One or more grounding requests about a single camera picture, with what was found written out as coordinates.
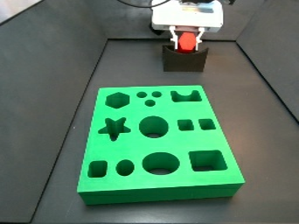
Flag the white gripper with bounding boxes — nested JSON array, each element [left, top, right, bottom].
[[152, 0, 222, 51]]

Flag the red hexagonal prism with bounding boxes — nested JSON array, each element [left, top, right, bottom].
[[177, 32, 196, 53]]

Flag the black curved holder stand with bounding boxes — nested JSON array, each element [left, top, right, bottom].
[[162, 45, 209, 72]]

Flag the green foam shape-sorter block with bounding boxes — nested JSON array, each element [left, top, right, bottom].
[[77, 85, 245, 205]]

